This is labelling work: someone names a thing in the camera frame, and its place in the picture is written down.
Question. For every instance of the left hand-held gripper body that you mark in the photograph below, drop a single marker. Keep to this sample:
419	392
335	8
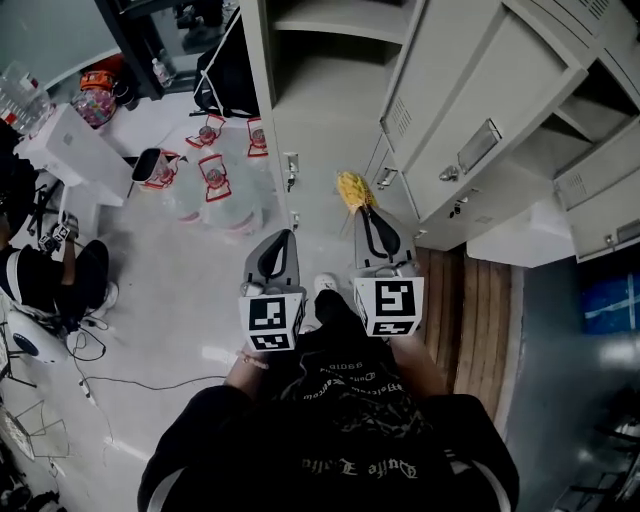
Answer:
270	320

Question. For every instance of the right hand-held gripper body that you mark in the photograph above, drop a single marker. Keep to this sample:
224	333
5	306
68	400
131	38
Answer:
390	300

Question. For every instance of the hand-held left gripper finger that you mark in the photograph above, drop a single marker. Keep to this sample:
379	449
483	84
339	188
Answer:
284	252
264	260

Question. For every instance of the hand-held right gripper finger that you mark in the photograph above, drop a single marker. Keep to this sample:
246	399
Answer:
368	232
387	235

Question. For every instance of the yellow textured item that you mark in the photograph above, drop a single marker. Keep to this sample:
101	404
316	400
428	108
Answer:
355	190

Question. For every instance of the grey metal locker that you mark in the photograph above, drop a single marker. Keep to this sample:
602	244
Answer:
330	100

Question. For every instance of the person's right forearm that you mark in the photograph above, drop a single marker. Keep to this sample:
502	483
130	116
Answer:
425	362

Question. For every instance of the person's left forearm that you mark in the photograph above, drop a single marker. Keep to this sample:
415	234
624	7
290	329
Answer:
245	372

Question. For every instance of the locker key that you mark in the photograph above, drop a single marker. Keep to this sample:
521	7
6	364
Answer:
291	181

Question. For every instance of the white block under locker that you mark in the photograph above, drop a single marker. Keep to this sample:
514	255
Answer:
520	235

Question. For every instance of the grey locker door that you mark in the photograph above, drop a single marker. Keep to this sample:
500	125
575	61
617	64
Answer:
465	115

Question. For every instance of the person's white shoe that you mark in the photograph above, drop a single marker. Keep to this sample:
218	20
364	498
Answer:
325	283

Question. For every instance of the person's black trousers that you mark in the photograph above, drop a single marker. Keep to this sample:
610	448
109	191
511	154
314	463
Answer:
332	312

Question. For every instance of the wooden slat pallet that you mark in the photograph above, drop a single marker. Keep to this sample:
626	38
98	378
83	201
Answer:
470	325

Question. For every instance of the person's black printed top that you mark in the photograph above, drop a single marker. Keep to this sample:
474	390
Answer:
330	450

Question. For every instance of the black backpack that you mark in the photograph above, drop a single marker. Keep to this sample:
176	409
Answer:
227	75

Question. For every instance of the small plastic water bottle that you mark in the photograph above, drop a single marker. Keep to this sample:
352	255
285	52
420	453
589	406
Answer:
160	71

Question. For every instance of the white box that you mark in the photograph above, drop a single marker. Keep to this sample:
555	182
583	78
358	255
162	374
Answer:
75	155

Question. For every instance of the blue box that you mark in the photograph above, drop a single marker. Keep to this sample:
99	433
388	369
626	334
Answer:
611	303

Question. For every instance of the pink patterned bag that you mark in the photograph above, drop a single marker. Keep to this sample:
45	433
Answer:
95	106

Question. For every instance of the white round device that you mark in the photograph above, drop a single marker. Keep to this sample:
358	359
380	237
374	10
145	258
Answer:
35	336

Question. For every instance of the orange bag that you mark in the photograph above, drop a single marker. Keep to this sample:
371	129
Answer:
99	79

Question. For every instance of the pack of clear bottles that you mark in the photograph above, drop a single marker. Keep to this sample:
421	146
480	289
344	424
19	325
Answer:
20	100

